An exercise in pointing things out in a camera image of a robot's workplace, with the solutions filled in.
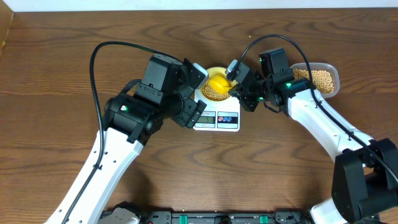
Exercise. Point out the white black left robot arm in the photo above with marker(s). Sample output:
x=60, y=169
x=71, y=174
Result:
x=129, y=120

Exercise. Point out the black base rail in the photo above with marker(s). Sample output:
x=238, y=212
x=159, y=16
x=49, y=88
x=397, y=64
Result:
x=125, y=213

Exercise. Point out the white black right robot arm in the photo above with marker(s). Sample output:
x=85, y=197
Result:
x=365, y=170

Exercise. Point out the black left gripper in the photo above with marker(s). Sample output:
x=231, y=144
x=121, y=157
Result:
x=190, y=113

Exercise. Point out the clear plastic container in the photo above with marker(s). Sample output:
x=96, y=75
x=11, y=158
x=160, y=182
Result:
x=322, y=66

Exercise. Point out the white digital kitchen scale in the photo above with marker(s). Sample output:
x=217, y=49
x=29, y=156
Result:
x=218, y=115

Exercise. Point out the soybeans pile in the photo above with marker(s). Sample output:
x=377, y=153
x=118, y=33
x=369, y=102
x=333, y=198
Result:
x=321, y=78

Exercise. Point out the yellow measuring scoop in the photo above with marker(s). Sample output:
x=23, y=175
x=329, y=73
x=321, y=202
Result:
x=221, y=84

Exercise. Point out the soybeans in yellow bowl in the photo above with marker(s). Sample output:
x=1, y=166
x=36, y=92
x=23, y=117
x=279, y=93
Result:
x=212, y=95

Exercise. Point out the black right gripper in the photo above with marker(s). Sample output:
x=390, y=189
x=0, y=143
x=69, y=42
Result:
x=238, y=91

